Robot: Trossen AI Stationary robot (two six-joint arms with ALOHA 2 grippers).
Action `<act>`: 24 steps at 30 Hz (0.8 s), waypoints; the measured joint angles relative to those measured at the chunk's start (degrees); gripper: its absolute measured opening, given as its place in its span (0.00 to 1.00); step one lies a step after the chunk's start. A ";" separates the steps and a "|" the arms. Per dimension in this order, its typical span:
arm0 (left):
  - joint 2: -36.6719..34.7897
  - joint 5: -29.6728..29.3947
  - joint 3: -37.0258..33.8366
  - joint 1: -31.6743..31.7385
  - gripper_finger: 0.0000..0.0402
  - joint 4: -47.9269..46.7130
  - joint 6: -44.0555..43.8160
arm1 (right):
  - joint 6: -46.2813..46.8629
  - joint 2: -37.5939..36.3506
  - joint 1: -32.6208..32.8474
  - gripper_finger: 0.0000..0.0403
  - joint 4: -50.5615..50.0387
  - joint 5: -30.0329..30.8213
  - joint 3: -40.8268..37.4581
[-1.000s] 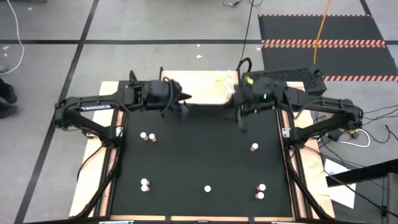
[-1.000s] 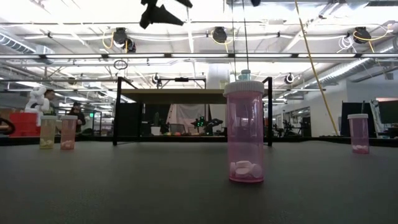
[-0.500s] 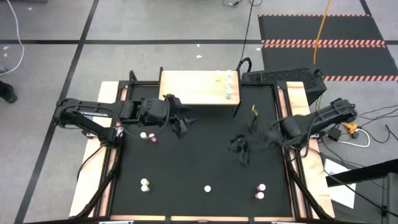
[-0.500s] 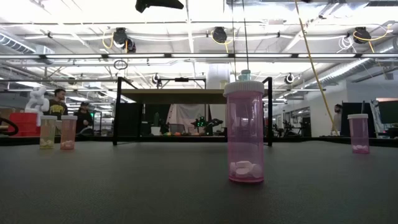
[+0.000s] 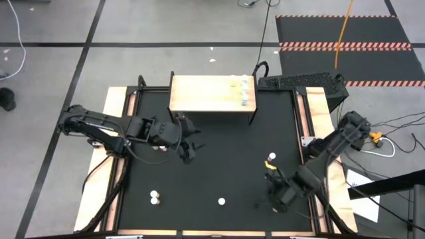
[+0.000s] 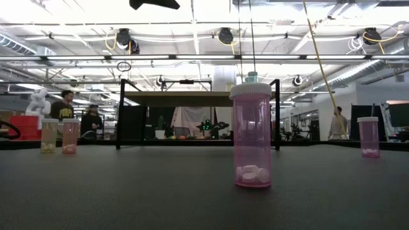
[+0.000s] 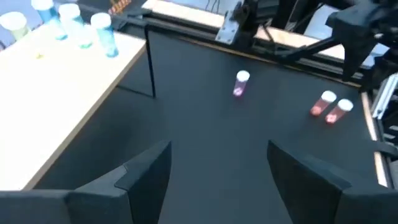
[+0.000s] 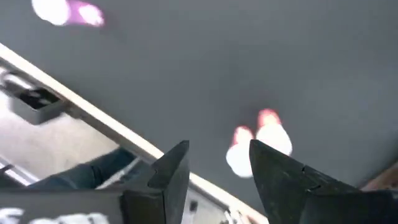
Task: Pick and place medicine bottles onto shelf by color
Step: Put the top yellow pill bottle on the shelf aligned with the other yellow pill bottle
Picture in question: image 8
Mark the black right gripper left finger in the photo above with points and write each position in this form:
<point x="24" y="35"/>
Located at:
<point x="93" y="205"/>

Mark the person's leg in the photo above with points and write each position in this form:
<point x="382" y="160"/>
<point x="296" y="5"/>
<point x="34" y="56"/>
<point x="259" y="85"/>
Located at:
<point x="87" y="174"/>

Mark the pink translucent pill bottle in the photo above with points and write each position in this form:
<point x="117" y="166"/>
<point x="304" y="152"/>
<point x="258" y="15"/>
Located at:
<point x="74" y="12"/>

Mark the table edge rail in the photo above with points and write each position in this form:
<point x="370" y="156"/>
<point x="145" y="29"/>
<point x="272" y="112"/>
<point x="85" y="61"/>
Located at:
<point x="93" y="113"/>

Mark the gray box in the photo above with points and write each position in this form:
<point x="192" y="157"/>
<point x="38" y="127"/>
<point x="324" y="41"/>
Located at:
<point x="34" y="109"/>

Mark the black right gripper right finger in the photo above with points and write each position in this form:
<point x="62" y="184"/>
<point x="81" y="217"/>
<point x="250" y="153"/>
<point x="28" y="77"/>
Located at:
<point x="311" y="202"/>

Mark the red translucent pill bottle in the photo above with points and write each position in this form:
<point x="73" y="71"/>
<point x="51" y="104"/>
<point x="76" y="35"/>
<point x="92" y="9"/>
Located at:
<point x="237" y="158"/>
<point x="273" y="137"/>

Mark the black table mat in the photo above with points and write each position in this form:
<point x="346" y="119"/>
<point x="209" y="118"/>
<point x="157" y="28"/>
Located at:
<point x="217" y="62"/>

